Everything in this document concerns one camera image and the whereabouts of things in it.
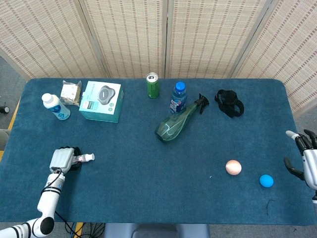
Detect black strap band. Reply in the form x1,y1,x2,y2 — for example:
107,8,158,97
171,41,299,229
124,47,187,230
214,89,245,119

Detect white floral toothpaste tube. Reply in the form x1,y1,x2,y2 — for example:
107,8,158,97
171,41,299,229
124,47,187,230
74,153,95,164

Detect teal product box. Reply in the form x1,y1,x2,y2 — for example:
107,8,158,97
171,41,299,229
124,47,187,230
78,80,125,124

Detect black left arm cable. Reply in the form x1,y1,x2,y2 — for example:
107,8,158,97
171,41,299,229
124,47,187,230
41,168,62,196

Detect green drink can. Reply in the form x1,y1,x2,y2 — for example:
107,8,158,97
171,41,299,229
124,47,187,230
146,72,159,99

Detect blue table cloth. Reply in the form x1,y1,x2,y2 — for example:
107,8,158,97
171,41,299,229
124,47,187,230
0,78,317,226

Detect floor cables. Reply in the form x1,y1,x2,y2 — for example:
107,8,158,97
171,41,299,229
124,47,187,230
54,210,106,238

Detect blue-capped sports drink bottle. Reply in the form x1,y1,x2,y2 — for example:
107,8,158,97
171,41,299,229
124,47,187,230
169,82,187,115

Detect clear snack packet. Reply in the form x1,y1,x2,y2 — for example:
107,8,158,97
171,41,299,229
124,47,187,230
60,80,82,106

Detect bamboo folding screen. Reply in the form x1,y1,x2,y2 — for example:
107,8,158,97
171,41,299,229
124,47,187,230
0,0,317,115

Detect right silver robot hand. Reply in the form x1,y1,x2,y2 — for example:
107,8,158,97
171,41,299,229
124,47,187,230
283,129,317,191

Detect green transparent spray bottle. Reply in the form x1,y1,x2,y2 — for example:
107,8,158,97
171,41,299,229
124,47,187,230
155,93,210,144

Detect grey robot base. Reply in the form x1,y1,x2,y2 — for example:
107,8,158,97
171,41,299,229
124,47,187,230
103,223,211,238

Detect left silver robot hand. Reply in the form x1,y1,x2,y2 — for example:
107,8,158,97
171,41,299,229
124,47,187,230
49,146,82,174

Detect white milk drink bottle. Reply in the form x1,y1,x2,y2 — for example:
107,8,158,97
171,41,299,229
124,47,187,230
41,93,71,121

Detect pink egg-shaped ball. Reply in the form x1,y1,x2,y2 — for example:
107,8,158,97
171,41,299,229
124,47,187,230
225,160,242,176

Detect blue ball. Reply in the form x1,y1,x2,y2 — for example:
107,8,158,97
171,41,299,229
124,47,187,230
259,174,274,187

